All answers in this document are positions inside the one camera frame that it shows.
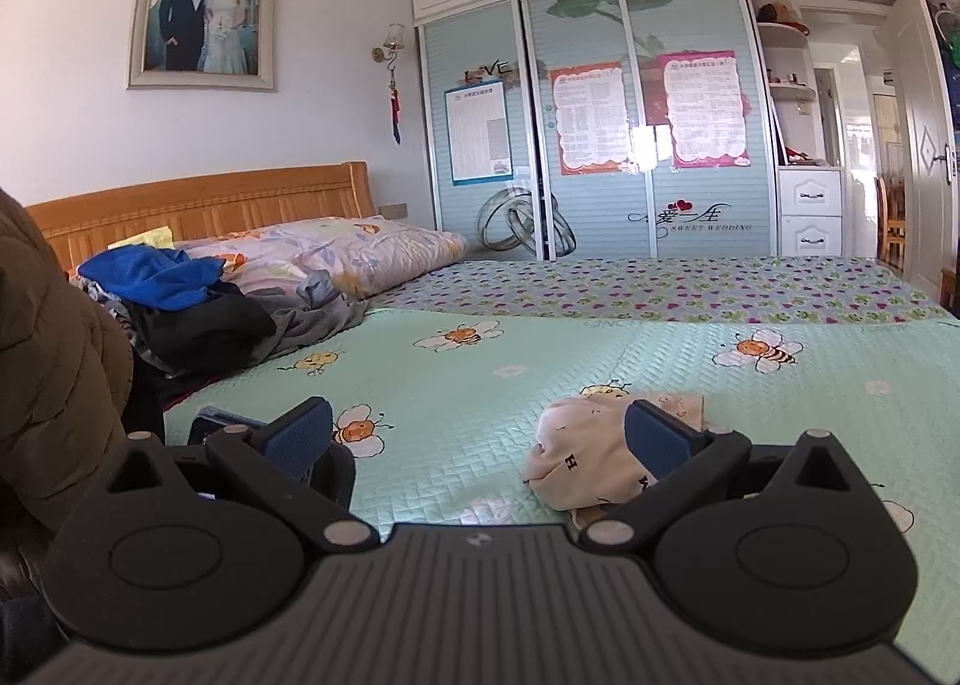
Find wall lamp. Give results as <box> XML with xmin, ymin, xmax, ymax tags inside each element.
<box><xmin>373</xmin><ymin>23</ymin><xmax>407</xmax><ymax>65</ymax></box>

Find black garment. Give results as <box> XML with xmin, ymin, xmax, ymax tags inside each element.
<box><xmin>124</xmin><ymin>291</ymin><xmax>278</xmax><ymax>378</ymax></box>

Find blue garment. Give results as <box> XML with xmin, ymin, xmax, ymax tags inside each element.
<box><xmin>77</xmin><ymin>246</ymin><xmax>226</xmax><ymax>315</ymax></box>

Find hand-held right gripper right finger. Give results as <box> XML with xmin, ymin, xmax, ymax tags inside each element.
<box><xmin>583</xmin><ymin>398</ymin><xmax>871</xmax><ymax>555</ymax></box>

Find orange bordered poster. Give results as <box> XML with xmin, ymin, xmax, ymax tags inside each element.
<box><xmin>549</xmin><ymin>62</ymin><xmax>632</xmax><ymax>176</ymax></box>

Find white wardrobe with sliding doors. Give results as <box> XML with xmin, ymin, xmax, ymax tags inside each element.
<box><xmin>407</xmin><ymin>0</ymin><xmax>931</xmax><ymax>262</ymax></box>

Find red hat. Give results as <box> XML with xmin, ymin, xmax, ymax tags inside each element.
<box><xmin>757</xmin><ymin>2</ymin><xmax>807</xmax><ymax>32</ymax></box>

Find person's body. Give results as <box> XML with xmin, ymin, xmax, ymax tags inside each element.
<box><xmin>0</xmin><ymin>188</ymin><xmax>136</xmax><ymax>532</ymax></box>

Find wooden headboard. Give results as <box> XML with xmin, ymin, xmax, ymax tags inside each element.
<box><xmin>22</xmin><ymin>161</ymin><xmax>376</xmax><ymax>273</ymax></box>

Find framed wedding photo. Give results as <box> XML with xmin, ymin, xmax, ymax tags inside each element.
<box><xmin>126</xmin><ymin>0</ymin><xmax>278</xmax><ymax>92</ymax></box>

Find yellow cloth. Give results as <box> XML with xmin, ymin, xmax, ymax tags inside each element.
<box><xmin>109</xmin><ymin>227</ymin><xmax>177</xmax><ymax>251</ymax></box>

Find pink bordered poster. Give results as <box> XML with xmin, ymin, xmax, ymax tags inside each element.
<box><xmin>658</xmin><ymin>50</ymin><xmax>752</xmax><ymax>170</ymax></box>

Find wooden chair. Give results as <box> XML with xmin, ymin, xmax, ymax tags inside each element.
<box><xmin>874</xmin><ymin>175</ymin><xmax>908</xmax><ymax>273</ymax></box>

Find green bee print bed cover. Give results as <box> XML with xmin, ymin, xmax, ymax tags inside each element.
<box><xmin>161</xmin><ymin>306</ymin><xmax>960</xmax><ymax>656</ymax></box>

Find floral pillow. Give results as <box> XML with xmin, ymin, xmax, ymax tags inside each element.
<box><xmin>176</xmin><ymin>216</ymin><xmax>467</xmax><ymax>300</ymax></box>

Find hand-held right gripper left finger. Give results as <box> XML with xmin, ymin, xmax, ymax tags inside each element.
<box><xmin>101</xmin><ymin>396</ymin><xmax>380</xmax><ymax>555</ymax></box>

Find white drawer unit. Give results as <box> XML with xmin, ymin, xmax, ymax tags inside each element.
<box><xmin>778</xmin><ymin>167</ymin><xmax>843</xmax><ymax>257</ymax></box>

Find cream smiley print pants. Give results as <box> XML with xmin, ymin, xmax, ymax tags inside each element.
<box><xmin>523</xmin><ymin>391</ymin><xmax>706</xmax><ymax>528</ymax></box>

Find white door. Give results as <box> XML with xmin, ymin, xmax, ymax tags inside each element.
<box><xmin>889</xmin><ymin>0</ymin><xmax>960</xmax><ymax>303</ymax></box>

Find blue bordered poster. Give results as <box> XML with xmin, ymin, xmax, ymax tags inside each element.
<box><xmin>444</xmin><ymin>85</ymin><xmax>515</xmax><ymax>186</ymax></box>

